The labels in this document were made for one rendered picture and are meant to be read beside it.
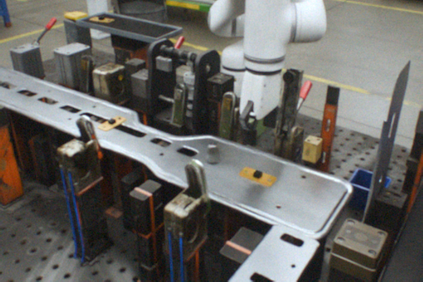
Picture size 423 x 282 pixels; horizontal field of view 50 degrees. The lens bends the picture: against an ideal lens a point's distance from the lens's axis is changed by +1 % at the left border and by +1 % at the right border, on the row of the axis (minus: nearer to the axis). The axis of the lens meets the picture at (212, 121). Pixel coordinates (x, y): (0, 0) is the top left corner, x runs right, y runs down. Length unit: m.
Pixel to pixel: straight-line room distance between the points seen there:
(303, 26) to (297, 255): 0.43
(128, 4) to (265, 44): 3.37
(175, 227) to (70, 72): 0.80
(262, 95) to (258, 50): 0.09
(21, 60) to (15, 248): 0.69
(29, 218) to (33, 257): 0.17
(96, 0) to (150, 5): 1.20
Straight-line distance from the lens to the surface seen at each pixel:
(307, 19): 0.89
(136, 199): 1.04
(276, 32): 0.88
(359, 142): 1.87
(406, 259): 0.90
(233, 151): 1.16
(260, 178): 1.07
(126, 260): 1.31
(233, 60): 1.67
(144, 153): 1.17
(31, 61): 1.81
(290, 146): 1.16
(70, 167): 1.14
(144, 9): 4.20
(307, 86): 1.20
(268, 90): 0.93
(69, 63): 1.56
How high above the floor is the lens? 1.62
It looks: 29 degrees down
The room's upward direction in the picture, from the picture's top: straight up
